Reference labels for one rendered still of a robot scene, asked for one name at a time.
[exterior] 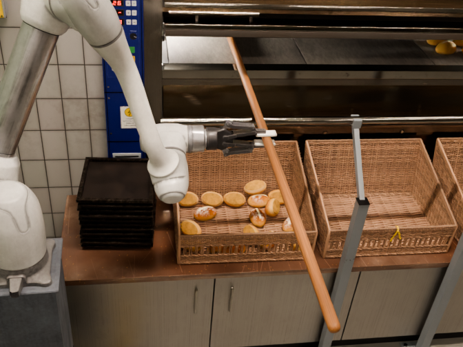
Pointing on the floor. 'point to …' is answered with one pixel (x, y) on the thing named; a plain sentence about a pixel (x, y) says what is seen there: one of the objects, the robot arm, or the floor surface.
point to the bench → (242, 296)
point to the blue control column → (116, 101)
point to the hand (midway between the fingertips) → (265, 138)
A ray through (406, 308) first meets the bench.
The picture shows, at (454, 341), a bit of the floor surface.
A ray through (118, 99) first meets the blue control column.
